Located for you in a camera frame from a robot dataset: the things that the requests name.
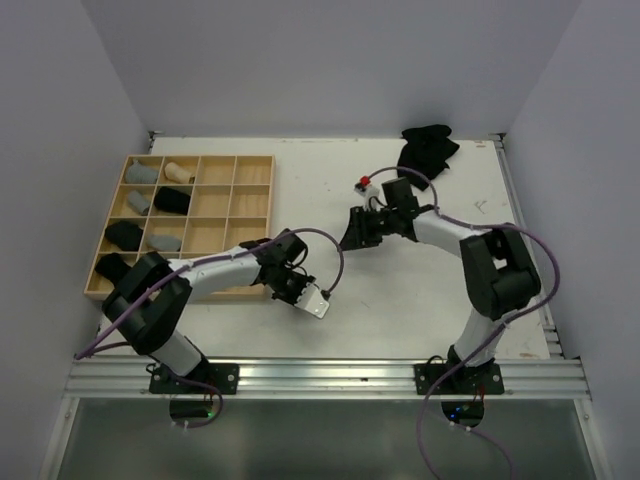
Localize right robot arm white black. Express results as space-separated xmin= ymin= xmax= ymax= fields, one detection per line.
xmin=340 ymin=176 xmax=541 ymax=395

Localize right wrist camera red tip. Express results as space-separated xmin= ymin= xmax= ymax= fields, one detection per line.
xmin=354 ymin=176 xmax=384 ymax=211

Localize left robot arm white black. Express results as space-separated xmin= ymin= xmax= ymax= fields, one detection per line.
xmin=102 ymin=229 xmax=329 ymax=394

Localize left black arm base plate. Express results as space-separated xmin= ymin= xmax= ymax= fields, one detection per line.
xmin=145 ymin=361 xmax=240 ymax=395

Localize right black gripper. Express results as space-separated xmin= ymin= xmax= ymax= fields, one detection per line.
xmin=336 ymin=205 xmax=397 ymax=251

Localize black rolled underwear second row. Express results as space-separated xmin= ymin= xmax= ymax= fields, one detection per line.
xmin=153 ymin=186 xmax=191 ymax=215

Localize grey rolled underwear second row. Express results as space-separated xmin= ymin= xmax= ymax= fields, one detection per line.
xmin=126 ymin=190 xmax=151 ymax=216

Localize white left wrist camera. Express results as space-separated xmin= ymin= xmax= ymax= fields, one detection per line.
xmin=295 ymin=284 xmax=330 ymax=319

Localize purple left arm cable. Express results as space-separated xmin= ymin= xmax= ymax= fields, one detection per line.
xmin=74 ymin=227 xmax=347 ymax=429

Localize wooden compartment tray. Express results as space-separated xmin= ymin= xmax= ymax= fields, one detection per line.
xmin=84 ymin=155 xmax=275 ymax=300

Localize black rolled underwear third row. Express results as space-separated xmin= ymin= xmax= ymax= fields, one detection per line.
xmin=105 ymin=220 xmax=143 ymax=252

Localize grey rolled underwear top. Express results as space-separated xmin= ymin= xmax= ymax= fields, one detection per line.
xmin=124 ymin=160 xmax=159 ymax=185

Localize black rolled underwear bottom row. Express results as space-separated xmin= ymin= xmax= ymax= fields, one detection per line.
xmin=94 ymin=252 xmax=131 ymax=286

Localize beige rolled underwear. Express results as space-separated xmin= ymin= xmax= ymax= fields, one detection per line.
xmin=164 ymin=162 xmax=195 ymax=184

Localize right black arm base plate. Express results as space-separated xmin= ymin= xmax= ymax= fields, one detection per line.
xmin=413 ymin=356 xmax=505 ymax=396

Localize aluminium mounting rail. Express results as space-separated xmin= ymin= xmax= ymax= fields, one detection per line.
xmin=64 ymin=355 xmax=590 ymax=400

